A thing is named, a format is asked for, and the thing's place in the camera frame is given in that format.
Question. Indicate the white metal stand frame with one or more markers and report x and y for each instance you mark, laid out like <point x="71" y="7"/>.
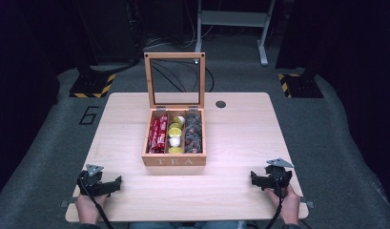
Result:
<point x="234" y="18"/>

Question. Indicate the grey table bracket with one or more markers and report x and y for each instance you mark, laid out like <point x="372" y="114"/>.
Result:
<point x="65" y="203"/>
<point x="307" y="203"/>

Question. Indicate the person's legs in jeans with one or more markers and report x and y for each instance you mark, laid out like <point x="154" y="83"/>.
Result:
<point x="186" y="225"/>

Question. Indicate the black stand with striped base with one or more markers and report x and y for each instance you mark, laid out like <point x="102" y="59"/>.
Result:
<point x="94" y="84"/>
<point x="299" y="86"/>

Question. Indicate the wooden tea box glass lid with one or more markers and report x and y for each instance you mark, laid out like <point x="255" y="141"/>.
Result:
<point x="174" y="160"/>

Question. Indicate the person's left hand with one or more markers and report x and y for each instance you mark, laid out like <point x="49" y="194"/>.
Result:
<point x="87" y="208"/>

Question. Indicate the person's right hand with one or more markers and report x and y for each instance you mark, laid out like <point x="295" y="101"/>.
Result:
<point x="289" y="206"/>

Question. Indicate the small yellow-lid creamer cup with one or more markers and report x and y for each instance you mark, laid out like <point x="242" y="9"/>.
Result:
<point x="174" y="141"/>
<point x="175" y="150"/>
<point x="180" y="119"/>
<point x="174" y="132"/>
<point x="175" y="126"/>

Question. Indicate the pile of dark tea bags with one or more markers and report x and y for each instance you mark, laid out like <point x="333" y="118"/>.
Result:
<point x="193" y="135"/>

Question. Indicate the black round table grommet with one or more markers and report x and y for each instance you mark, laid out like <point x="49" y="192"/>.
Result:
<point x="220" y="104"/>

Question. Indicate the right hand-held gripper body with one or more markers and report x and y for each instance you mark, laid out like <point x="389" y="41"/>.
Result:
<point x="278" y="178"/>

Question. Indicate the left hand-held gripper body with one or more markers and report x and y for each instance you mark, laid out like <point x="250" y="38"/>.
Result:
<point x="91" y="183"/>

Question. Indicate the bundle of red stick packets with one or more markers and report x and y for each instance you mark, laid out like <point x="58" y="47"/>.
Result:
<point x="157" y="133"/>

